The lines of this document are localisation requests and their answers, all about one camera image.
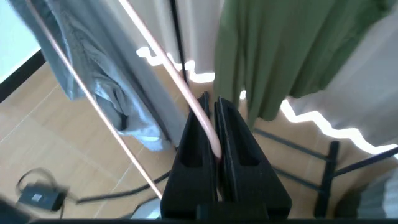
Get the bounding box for black cable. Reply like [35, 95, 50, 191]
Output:
[76, 170, 172, 205]

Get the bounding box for pale grey shorts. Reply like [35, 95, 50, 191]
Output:
[7, 0, 187, 152]

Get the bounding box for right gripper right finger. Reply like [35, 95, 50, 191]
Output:
[214, 96, 292, 218]

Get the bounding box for beige curtain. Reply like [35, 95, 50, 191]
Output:
[102, 0, 398, 147]

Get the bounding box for black power adapter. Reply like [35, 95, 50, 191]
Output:
[17, 183, 68, 212]

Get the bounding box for black clothes rack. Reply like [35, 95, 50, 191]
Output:
[169, 0, 398, 218]

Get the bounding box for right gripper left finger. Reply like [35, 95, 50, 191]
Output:
[160, 91, 220, 218]

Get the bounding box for green long-sleeved shirt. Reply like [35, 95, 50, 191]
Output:
[213, 0, 389, 130]

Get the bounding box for pink clothes hanger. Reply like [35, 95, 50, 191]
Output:
[24, 0, 222, 200]

